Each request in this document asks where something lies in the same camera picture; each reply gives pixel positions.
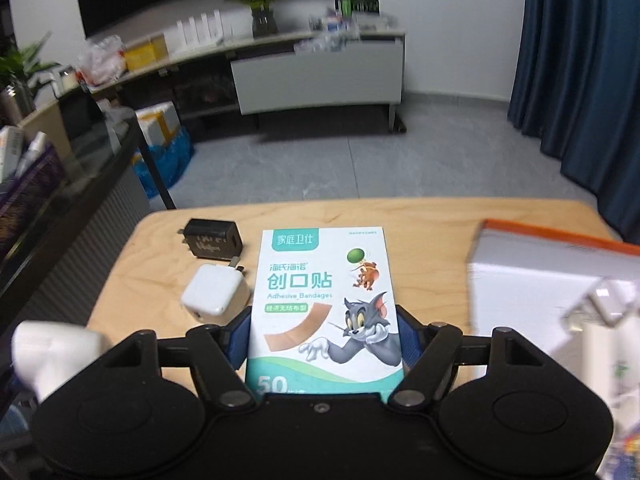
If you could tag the yellow cardboard box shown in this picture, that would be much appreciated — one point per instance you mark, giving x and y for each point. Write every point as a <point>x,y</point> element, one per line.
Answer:
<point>145,52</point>

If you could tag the blue curtain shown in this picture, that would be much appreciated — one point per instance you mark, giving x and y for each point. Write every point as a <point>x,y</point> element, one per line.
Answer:
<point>580,85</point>

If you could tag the white and yellow carton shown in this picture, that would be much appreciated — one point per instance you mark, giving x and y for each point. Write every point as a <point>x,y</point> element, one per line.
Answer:
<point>159,122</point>

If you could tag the purple tissue box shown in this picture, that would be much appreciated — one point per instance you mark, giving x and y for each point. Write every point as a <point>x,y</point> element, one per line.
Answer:
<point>30,195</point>

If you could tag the white soft lump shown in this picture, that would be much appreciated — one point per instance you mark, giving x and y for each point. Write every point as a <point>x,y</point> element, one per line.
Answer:
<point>50,355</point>

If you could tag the black and green box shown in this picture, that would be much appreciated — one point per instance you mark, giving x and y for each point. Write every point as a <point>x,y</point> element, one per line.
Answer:
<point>357,0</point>

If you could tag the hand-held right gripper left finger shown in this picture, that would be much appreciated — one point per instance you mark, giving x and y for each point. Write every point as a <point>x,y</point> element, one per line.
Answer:
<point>239,340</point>

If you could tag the orange and white cardboard box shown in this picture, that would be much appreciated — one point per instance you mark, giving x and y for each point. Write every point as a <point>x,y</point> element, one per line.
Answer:
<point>525,290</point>

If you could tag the black glass side table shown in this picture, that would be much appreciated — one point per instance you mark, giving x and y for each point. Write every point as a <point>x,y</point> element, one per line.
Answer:
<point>75,200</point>

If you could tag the green plant with thin leaves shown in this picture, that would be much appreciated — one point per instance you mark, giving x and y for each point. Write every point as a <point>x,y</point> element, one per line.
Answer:
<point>22,62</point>

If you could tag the dark glass vase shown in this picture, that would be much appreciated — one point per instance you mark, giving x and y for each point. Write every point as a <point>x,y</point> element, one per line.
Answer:
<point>264,22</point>

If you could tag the clear plastic tray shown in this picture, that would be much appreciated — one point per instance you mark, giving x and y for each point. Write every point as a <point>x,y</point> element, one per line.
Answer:
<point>375,22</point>

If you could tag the pile of clear plastic packets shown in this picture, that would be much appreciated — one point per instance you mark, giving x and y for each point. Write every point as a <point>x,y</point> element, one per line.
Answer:
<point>327,35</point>

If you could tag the white router with antennas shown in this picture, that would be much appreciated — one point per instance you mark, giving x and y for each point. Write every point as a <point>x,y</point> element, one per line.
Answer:
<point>195,32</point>

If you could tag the white tv cabinet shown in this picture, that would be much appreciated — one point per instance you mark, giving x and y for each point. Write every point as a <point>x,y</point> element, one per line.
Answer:
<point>310,80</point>

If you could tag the white teal bandage box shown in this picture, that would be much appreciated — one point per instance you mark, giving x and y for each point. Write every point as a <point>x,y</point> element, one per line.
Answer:
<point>320,310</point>

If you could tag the blue plastic bag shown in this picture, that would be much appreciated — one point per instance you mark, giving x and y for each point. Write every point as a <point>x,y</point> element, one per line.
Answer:
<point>167,165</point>

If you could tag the white printed box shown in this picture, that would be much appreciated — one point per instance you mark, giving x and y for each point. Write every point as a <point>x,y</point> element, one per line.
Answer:
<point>607,390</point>

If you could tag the black charger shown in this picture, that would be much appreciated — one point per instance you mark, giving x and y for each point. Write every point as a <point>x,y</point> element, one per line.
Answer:
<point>212,240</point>

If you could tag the white cube charger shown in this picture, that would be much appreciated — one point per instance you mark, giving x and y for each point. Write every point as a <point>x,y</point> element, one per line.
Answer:
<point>215,295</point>

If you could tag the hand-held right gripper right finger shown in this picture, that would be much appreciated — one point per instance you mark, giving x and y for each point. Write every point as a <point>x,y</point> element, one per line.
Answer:
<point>411,340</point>

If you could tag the red and white plastic bag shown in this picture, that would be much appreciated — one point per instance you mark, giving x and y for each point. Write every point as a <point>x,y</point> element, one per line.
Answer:
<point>102,62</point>

